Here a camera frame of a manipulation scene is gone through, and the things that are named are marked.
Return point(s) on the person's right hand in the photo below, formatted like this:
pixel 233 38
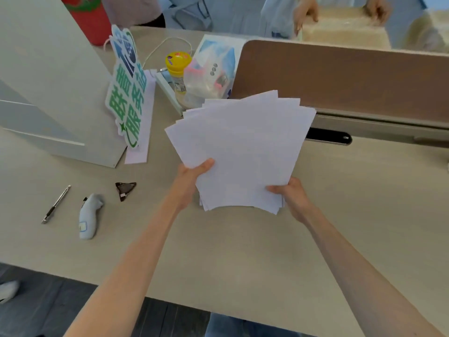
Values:
pixel 295 201

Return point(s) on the person's left hand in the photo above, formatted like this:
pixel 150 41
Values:
pixel 186 185

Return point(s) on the person's left thumb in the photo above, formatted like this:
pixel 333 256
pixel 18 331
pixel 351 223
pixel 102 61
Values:
pixel 205 165

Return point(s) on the person's right thumb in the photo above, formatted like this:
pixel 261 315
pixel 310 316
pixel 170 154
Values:
pixel 277 189

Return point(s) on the stack of white paper sheets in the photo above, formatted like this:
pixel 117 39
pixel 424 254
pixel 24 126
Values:
pixel 242 147

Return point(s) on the person's left forearm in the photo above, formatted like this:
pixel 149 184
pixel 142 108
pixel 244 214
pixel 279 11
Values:
pixel 124 273

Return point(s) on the person's right forearm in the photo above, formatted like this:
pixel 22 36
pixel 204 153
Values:
pixel 364 280

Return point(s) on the dark triangular wrapper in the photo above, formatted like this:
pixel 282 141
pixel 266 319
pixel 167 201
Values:
pixel 124 189

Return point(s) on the clear plastic bag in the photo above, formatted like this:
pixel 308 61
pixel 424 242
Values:
pixel 210 75

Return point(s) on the yellow-lidded plastic jar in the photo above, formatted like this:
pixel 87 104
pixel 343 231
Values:
pixel 179 75

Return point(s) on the green and blue cutout sign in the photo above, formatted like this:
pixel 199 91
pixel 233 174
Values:
pixel 127 91

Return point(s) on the grey handheld controller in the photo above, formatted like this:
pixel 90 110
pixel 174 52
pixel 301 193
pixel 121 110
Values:
pixel 89 215

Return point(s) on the brown desk divider screen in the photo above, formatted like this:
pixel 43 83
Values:
pixel 343 80

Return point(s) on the person's jeans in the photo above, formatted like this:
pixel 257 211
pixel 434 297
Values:
pixel 242 328

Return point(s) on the silver pen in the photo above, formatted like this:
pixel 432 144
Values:
pixel 56 204

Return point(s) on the beige wrapped block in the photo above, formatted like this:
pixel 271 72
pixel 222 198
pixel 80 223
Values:
pixel 429 31
pixel 345 29

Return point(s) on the red container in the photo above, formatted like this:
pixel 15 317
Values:
pixel 89 15

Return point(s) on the white shoe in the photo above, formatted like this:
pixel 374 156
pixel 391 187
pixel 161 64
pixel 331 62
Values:
pixel 8 290

